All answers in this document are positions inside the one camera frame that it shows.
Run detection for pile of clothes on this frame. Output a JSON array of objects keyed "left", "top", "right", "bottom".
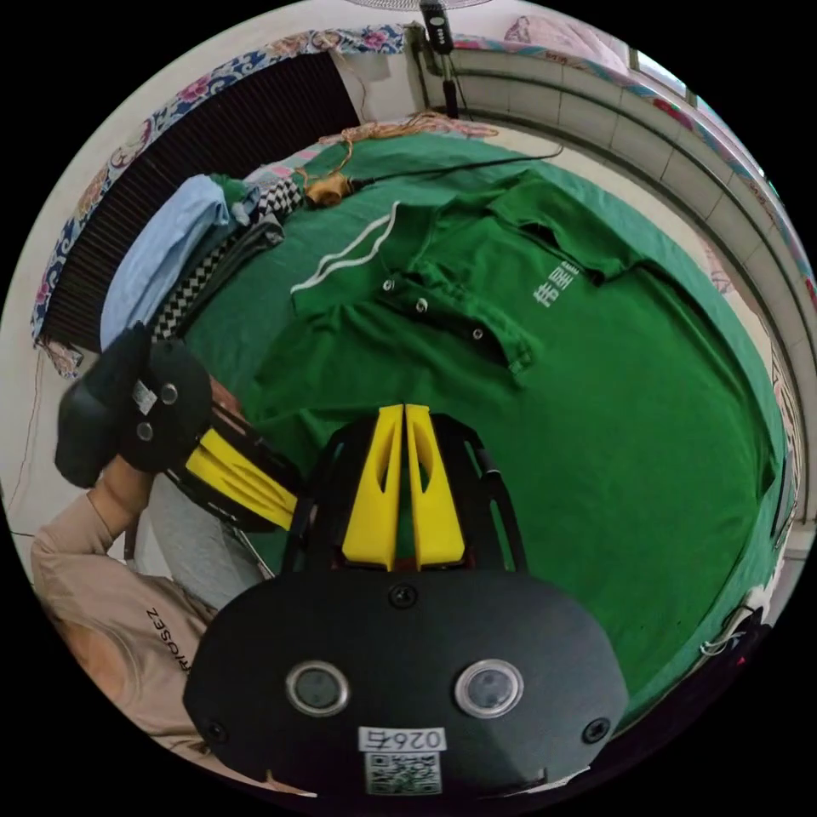
[{"left": 100, "top": 172, "right": 306, "bottom": 353}]

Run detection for orange cord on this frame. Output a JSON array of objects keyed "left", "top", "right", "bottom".
[{"left": 318, "top": 109, "right": 500, "bottom": 186}]

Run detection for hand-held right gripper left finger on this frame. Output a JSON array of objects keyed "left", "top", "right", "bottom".
[{"left": 341, "top": 403, "right": 404, "bottom": 571}]

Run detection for standing fan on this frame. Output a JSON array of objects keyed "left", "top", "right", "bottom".
[{"left": 347, "top": 0, "right": 462, "bottom": 121}]

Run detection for person's body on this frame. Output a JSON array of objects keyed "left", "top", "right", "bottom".
[{"left": 35, "top": 475, "right": 320, "bottom": 799}]

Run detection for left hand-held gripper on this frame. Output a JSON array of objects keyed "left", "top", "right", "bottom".
[{"left": 121, "top": 343, "right": 305, "bottom": 534}]

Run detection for floral patterned cloth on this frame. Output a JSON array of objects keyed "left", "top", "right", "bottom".
[{"left": 30, "top": 24, "right": 411, "bottom": 379}]

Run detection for black ribbed panel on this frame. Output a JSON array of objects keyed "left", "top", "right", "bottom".
[{"left": 45, "top": 50, "right": 363, "bottom": 353}]

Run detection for person's left hand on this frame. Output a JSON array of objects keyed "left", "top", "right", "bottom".
[{"left": 89, "top": 454, "right": 161, "bottom": 515}]

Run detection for person's left forearm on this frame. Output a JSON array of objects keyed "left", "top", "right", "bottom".
[{"left": 30, "top": 491, "right": 140, "bottom": 579}]

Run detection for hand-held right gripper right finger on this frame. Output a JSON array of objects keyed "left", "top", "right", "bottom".
[{"left": 406, "top": 404, "right": 466, "bottom": 569}]

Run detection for green polo shirt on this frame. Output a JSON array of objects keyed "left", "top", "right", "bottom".
[{"left": 245, "top": 169, "right": 783, "bottom": 697}]

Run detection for black cable with brown end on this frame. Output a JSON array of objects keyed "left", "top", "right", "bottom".
[{"left": 305, "top": 145, "right": 564, "bottom": 210}]

